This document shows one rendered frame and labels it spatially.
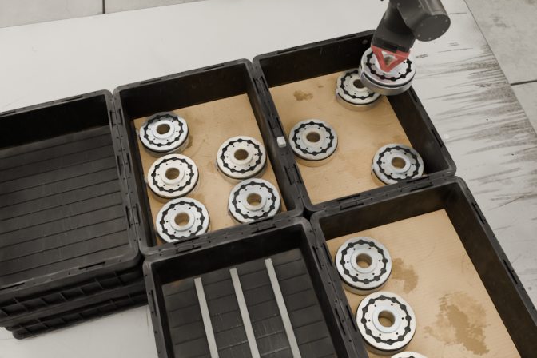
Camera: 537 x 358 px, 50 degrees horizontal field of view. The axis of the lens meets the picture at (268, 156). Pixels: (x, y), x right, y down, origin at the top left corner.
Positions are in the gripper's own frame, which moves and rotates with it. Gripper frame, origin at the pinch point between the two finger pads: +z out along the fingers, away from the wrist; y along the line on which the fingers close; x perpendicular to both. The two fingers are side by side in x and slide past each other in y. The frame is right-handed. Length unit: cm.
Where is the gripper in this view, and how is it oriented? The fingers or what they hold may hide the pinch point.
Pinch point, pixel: (389, 59)
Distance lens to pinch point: 110.6
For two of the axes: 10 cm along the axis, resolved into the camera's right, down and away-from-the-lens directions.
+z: -0.3, 5.5, 8.4
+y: 4.3, -7.5, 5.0
